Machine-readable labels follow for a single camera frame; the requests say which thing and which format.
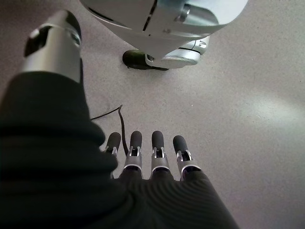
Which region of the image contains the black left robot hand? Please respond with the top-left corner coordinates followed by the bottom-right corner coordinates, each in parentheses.
top-left (0, 9), bottom-right (240, 229)

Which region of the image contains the silver left robot leg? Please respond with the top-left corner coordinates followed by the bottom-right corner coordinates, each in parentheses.
top-left (79, 0), bottom-right (249, 72)

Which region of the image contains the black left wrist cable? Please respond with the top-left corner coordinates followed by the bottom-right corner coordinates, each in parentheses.
top-left (90, 104), bottom-right (129, 155)

